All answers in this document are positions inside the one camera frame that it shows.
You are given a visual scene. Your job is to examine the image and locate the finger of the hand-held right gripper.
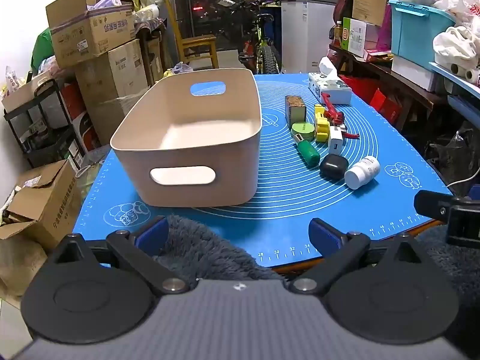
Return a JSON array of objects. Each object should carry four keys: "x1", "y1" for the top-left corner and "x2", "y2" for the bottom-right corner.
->
[{"x1": 413, "y1": 190, "x2": 480, "y2": 249}]

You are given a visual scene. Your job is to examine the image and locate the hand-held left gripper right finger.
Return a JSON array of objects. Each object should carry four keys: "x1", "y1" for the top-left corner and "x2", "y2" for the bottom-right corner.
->
[{"x1": 288, "y1": 217, "x2": 433, "y2": 295}]

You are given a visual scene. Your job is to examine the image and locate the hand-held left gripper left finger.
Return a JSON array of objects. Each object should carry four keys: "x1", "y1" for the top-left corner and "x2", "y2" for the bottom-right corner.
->
[{"x1": 48, "y1": 215, "x2": 189, "y2": 295}]

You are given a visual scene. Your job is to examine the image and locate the white usb charger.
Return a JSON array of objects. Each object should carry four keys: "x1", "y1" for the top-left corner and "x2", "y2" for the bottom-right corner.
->
[{"x1": 328, "y1": 126, "x2": 344, "y2": 154}]

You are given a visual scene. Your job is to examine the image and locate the beige plastic storage bin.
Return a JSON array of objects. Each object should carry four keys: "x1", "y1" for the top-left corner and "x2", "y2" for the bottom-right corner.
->
[{"x1": 110, "y1": 68, "x2": 262, "y2": 208}]

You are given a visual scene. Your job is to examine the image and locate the blue silicone baking mat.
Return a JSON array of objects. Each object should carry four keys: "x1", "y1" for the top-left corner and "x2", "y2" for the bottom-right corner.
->
[{"x1": 72, "y1": 70, "x2": 456, "y2": 269}]

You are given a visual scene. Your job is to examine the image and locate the grey fluffy cloth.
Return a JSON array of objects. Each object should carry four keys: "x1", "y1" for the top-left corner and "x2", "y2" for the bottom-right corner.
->
[{"x1": 152, "y1": 214, "x2": 480, "y2": 308}]

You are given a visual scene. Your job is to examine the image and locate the black earbuds case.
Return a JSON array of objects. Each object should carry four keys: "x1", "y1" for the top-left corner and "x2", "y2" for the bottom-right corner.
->
[{"x1": 319, "y1": 154, "x2": 349, "y2": 179}]

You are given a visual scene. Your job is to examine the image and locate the white pill bottle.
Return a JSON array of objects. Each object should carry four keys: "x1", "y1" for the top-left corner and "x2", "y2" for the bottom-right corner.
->
[{"x1": 344, "y1": 155, "x2": 380, "y2": 190}]

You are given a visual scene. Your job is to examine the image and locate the torn open cardboard box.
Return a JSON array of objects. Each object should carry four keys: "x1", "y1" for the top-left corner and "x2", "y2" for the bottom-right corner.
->
[{"x1": 0, "y1": 159, "x2": 81, "y2": 250}]

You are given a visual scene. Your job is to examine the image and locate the green round tin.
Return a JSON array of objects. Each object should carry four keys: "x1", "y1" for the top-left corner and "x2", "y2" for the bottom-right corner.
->
[{"x1": 291, "y1": 122, "x2": 316, "y2": 142}]

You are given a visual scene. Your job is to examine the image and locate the yellow plastic printed part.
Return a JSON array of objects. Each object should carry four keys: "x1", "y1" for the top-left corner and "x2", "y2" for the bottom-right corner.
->
[{"x1": 314, "y1": 104, "x2": 331, "y2": 142}]

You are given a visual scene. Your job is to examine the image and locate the red gift bags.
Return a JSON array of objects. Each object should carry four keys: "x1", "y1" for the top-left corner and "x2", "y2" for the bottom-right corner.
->
[{"x1": 339, "y1": 75, "x2": 404, "y2": 121}]

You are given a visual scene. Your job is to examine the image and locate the red hand tool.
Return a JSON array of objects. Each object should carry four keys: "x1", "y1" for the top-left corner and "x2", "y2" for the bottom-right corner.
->
[{"x1": 322, "y1": 93, "x2": 360, "y2": 139}]

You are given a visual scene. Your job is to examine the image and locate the dark wooden side table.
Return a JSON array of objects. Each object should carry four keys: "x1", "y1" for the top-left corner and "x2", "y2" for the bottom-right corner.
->
[{"x1": 329, "y1": 43, "x2": 447, "y2": 132}]

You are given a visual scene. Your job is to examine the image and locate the brown and green block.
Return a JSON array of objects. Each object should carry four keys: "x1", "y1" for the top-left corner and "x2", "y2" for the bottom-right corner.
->
[{"x1": 285, "y1": 95, "x2": 306, "y2": 125}]

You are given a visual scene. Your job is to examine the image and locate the white cardboard box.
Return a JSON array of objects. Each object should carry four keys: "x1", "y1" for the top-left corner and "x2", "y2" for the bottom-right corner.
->
[{"x1": 392, "y1": 55, "x2": 436, "y2": 91}]

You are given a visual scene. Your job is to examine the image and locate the toilet paper rolls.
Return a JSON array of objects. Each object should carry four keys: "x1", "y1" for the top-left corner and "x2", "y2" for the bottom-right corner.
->
[{"x1": 450, "y1": 62, "x2": 480, "y2": 84}]

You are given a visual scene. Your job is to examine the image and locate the patterned tissue box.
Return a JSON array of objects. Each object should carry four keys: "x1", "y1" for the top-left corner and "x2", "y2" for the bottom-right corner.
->
[{"x1": 308, "y1": 57, "x2": 352, "y2": 105}]

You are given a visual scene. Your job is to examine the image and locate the white crumpled cloth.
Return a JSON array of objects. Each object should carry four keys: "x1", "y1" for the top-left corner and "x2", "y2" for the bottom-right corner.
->
[{"x1": 433, "y1": 26, "x2": 479, "y2": 64}]

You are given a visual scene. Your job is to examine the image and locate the clear plastic bag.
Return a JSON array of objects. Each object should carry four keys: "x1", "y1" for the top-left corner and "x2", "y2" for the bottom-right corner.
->
[{"x1": 167, "y1": 62, "x2": 194, "y2": 77}]

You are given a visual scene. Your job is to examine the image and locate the large plain cardboard box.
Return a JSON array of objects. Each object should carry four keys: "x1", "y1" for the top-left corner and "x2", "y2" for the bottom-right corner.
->
[{"x1": 75, "y1": 39, "x2": 149, "y2": 102}]

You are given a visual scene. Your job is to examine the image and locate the black metal shelf rack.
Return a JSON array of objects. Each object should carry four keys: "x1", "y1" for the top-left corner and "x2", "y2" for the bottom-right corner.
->
[{"x1": 4, "y1": 79, "x2": 87, "y2": 167}]

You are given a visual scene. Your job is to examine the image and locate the blue plastic storage box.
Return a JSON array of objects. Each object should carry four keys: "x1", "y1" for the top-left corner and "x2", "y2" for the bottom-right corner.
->
[{"x1": 388, "y1": 0, "x2": 456, "y2": 70}]

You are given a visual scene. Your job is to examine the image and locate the bicycle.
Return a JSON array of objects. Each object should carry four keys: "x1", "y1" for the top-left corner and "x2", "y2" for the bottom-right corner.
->
[{"x1": 215, "y1": 0, "x2": 282, "y2": 75}]

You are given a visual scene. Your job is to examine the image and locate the green and white carton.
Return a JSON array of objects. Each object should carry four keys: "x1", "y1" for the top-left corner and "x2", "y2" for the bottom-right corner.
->
[{"x1": 341, "y1": 17, "x2": 379, "y2": 58}]

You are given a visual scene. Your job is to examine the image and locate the wooden chair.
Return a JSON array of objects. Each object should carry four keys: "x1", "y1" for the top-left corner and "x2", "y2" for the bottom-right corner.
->
[{"x1": 165, "y1": 0, "x2": 219, "y2": 72}]

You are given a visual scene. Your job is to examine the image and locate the white chest freezer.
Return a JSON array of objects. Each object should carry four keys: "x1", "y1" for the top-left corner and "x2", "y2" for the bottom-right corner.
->
[{"x1": 280, "y1": 0, "x2": 338, "y2": 74}]

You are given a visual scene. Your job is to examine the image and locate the open printed cardboard box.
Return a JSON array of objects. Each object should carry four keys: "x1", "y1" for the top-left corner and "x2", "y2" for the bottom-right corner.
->
[{"x1": 46, "y1": 0, "x2": 136, "y2": 69}]

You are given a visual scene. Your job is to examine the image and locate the white cable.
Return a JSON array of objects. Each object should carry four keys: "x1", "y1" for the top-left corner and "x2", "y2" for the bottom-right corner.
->
[{"x1": 446, "y1": 174, "x2": 480, "y2": 189}]

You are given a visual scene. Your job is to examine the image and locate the green handled screwdriver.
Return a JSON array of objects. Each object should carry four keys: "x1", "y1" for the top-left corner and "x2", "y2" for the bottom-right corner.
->
[{"x1": 293, "y1": 134, "x2": 321, "y2": 168}]

